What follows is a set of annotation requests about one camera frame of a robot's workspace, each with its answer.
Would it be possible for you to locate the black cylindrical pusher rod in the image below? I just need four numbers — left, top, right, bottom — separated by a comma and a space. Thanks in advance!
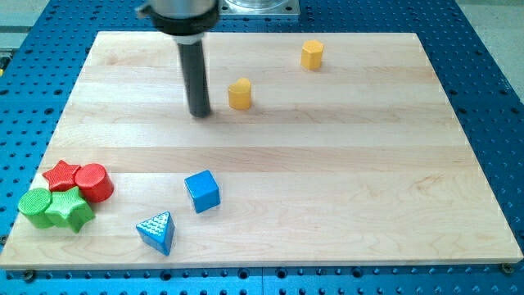
178, 40, 211, 118

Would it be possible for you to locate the black pusher mount collar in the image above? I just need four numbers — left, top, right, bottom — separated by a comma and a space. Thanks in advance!
149, 5, 219, 37

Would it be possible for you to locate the yellow heart block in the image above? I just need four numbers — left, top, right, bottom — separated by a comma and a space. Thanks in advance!
228, 78, 251, 111

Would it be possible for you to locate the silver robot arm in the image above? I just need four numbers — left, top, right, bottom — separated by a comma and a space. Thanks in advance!
135, 0, 219, 118

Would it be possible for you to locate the yellow hexagon block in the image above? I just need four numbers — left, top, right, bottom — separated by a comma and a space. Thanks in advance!
300, 39, 324, 70

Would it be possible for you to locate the blue cube block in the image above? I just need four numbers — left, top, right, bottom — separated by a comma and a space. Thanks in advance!
184, 170, 221, 214

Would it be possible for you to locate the red cylinder block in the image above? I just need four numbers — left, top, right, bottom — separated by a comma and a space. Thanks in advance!
75, 163, 114, 203

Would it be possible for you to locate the red star block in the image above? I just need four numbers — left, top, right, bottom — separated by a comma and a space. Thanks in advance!
42, 160, 81, 192

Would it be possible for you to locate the blue triangle block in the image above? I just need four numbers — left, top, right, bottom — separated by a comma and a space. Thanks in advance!
135, 211, 175, 256

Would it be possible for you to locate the green star block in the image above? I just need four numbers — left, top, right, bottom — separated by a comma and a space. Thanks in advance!
45, 186, 95, 234

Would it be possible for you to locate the wooden board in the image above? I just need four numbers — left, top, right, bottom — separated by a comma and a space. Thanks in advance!
1, 31, 522, 270

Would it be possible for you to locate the green cylinder block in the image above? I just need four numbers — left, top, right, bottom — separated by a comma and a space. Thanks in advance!
18, 188, 53, 229

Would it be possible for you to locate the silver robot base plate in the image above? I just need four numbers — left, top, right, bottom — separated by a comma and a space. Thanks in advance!
219, 0, 300, 17

